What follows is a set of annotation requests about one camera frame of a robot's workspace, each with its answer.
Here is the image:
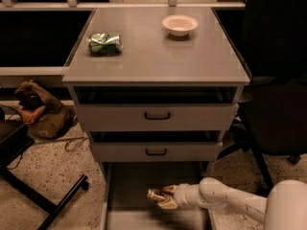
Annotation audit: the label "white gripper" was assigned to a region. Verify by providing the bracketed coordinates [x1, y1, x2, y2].
[157, 184, 190, 210]

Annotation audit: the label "crushed orange soda can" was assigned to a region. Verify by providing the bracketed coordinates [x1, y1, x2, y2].
[147, 189, 166, 203]

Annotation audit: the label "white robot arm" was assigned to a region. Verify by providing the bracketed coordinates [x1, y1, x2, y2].
[156, 177, 307, 230]

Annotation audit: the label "bottom grey open drawer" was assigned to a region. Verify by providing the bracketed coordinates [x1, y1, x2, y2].
[99, 162, 212, 230]

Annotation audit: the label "middle grey drawer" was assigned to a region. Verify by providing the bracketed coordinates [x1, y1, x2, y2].
[90, 142, 223, 162]

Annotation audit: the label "grey drawer cabinet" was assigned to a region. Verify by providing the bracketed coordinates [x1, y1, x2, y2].
[61, 6, 251, 174]

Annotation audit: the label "top grey drawer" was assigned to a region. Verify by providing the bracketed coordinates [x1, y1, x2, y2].
[76, 103, 238, 131]

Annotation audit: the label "crushed green soda can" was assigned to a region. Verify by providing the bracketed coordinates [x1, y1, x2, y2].
[86, 33, 123, 55]

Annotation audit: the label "brown bag on floor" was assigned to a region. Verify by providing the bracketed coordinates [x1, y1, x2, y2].
[14, 80, 73, 139]

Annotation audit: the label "black headphones on bag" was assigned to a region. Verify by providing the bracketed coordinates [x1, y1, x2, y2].
[19, 95, 43, 110]

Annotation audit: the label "white bowl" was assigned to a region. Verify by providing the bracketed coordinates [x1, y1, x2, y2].
[162, 14, 199, 36]

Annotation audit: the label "black office chair right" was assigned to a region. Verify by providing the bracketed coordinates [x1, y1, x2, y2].
[220, 0, 307, 195]

